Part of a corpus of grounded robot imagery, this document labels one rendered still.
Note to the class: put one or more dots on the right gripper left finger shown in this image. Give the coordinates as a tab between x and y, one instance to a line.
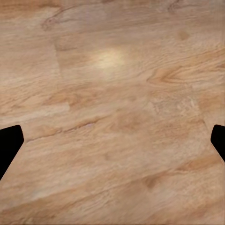
11	140

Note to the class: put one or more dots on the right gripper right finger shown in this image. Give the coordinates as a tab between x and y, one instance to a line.
218	139

